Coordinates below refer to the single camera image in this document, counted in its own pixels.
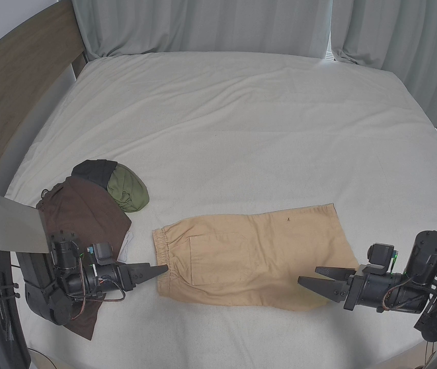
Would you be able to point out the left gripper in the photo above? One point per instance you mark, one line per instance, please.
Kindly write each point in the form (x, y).
(105, 279)

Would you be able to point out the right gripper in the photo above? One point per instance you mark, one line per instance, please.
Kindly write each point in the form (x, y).
(380, 292)

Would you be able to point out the beige shorts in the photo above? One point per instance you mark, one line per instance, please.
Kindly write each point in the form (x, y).
(241, 252)

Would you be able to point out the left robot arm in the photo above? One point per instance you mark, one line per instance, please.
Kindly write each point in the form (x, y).
(11, 225)

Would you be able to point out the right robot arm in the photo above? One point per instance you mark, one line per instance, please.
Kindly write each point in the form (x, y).
(433, 256)

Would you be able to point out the bed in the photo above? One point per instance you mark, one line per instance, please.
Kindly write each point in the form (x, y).
(218, 102)

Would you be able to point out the white garment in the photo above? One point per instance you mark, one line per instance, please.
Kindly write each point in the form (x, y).
(126, 246)

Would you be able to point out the brown garment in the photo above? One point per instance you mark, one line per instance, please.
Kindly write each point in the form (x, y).
(88, 213)

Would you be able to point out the green garment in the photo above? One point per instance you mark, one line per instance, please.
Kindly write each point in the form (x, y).
(130, 190)

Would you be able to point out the black garment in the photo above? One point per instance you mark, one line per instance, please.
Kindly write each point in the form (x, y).
(91, 173)

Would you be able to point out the window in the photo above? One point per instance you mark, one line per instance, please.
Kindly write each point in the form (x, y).
(330, 57)

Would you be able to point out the pale grey-green curtain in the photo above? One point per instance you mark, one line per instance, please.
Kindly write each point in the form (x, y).
(395, 21)
(203, 14)

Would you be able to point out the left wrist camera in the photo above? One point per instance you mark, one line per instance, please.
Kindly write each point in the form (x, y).
(102, 253)

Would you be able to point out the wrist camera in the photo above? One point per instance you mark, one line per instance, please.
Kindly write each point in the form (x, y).
(102, 253)
(382, 256)

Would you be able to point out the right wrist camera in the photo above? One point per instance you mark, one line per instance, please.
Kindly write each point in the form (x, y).
(382, 256)

